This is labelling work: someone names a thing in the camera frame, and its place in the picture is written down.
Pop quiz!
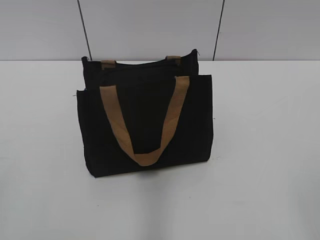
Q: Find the black canvas tote bag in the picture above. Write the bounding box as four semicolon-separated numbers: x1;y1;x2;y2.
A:
76;49;214;178

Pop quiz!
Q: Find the tan front bag handle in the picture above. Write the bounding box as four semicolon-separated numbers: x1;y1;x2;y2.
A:
99;76;190;167

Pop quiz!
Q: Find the tan bag handle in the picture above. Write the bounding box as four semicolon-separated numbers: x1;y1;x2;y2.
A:
101;55;182;70
99;76;190;167

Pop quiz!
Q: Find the tan rear bag handle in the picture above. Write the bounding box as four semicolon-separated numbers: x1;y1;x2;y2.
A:
101;55;182;70

